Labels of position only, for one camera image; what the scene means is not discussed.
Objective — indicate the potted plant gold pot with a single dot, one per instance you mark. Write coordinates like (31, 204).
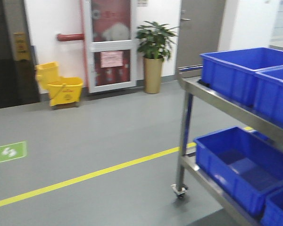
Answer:
(155, 45)

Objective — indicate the yellow mop bucket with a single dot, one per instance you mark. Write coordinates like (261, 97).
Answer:
(61, 90)

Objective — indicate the stainless steel cart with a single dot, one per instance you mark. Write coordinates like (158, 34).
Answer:
(186, 160)

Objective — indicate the grey door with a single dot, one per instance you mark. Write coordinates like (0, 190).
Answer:
(199, 30)

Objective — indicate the blue bin cart bottom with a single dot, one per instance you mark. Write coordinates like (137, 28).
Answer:
(245, 166)

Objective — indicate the blue bin cart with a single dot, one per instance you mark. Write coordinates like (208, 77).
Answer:
(245, 166)
(232, 73)

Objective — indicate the blue bin cart top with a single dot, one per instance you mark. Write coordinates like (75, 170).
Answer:
(232, 73)

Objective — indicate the yellow wet floor sign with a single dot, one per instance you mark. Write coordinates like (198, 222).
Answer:
(21, 46)

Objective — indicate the fire hose cabinet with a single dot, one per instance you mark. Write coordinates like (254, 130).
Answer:
(110, 47)

